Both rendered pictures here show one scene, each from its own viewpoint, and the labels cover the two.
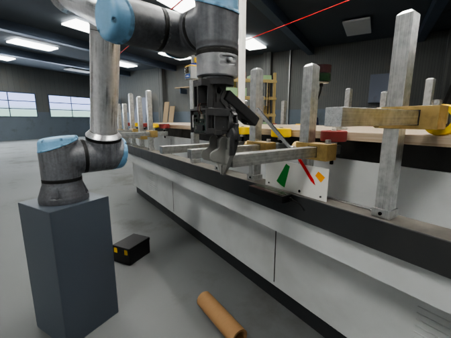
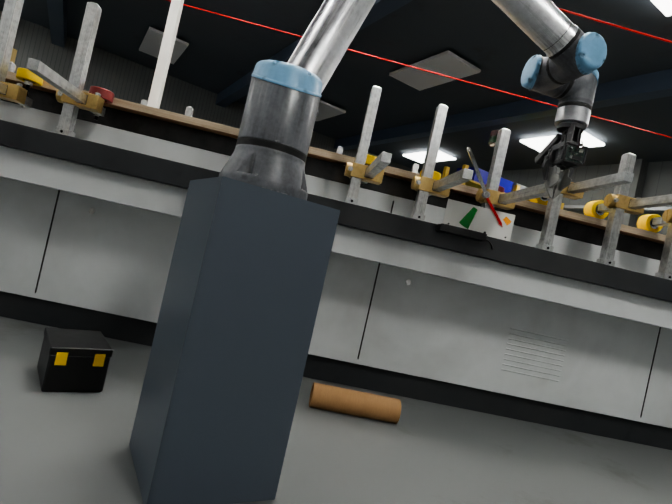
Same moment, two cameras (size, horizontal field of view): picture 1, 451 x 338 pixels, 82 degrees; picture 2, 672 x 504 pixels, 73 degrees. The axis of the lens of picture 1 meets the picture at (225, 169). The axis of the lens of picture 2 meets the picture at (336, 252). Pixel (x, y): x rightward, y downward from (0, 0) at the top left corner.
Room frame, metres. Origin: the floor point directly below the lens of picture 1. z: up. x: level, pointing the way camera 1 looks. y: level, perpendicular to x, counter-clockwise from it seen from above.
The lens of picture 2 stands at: (0.46, 1.46, 0.51)
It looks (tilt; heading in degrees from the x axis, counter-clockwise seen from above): 1 degrees up; 299
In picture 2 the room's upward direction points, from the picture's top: 13 degrees clockwise
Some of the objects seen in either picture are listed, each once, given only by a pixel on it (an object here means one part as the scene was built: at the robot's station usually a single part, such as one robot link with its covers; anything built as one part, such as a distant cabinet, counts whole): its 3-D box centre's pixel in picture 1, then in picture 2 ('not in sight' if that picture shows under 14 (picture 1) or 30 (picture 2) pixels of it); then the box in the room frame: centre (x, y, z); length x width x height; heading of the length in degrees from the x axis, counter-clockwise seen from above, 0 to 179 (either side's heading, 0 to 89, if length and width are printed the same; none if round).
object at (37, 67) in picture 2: (139, 134); (71, 92); (1.98, 0.65, 0.83); 0.43 x 0.03 x 0.04; 125
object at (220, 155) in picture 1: (220, 156); (563, 183); (0.58, 0.01, 0.86); 0.06 x 0.03 x 0.09; 125
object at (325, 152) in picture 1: (313, 150); (495, 199); (0.81, -0.28, 0.85); 0.13 x 0.06 x 0.05; 35
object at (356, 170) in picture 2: not in sight; (363, 173); (1.22, 0.01, 0.82); 0.13 x 0.06 x 0.05; 35
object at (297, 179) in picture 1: (292, 178); (479, 220); (0.84, -0.22, 0.75); 0.26 x 0.01 x 0.10; 35
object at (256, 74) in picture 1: (255, 131); (428, 168); (1.04, -0.12, 0.89); 0.03 x 0.03 x 0.48; 35
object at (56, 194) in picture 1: (63, 188); (267, 171); (1.09, 0.70, 0.65); 0.19 x 0.19 x 0.10
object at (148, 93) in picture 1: (149, 121); (79, 72); (2.07, 0.59, 0.92); 0.03 x 0.03 x 0.48; 35
